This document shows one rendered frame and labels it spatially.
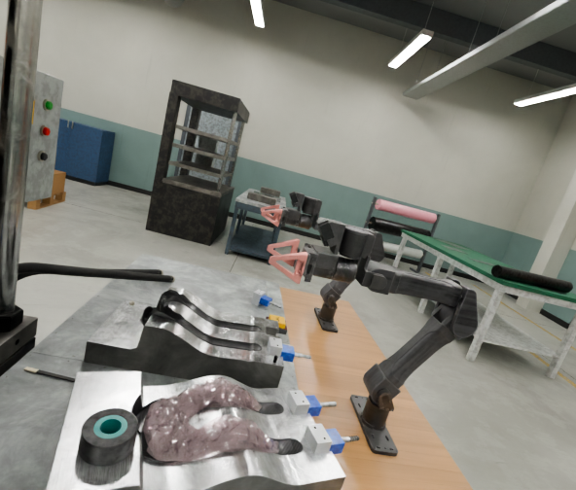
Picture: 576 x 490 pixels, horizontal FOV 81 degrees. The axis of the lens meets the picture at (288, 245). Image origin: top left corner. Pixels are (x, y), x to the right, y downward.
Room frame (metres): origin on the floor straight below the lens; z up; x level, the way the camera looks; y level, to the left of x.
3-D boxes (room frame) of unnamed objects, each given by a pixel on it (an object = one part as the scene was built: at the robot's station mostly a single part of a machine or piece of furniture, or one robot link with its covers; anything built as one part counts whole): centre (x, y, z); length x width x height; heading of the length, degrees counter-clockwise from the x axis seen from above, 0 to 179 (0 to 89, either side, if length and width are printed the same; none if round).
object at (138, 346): (0.91, 0.19, 0.87); 0.50 x 0.26 x 0.14; 99
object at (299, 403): (0.74, -0.17, 0.85); 0.13 x 0.05 x 0.05; 116
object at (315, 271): (0.76, -0.08, 1.20); 0.10 x 0.07 x 0.07; 10
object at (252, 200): (5.52, 0.56, 0.46); 1.90 x 0.70 x 0.92; 4
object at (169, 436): (0.57, 0.05, 0.90); 0.26 x 0.18 x 0.08; 116
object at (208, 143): (5.46, 1.61, 1.03); 1.54 x 0.94 x 2.06; 4
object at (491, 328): (4.44, -2.41, 0.51); 2.40 x 1.13 x 1.02; 8
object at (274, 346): (0.89, -0.09, 0.89); 0.13 x 0.05 x 0.05; 99
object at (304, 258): (0.72, -0.01, 1.20); 0.09 x 0.07 x 0.07; 100
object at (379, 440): (0.81, -0.35, 0.84); 0.20 x 0.07 x 0.08; 10
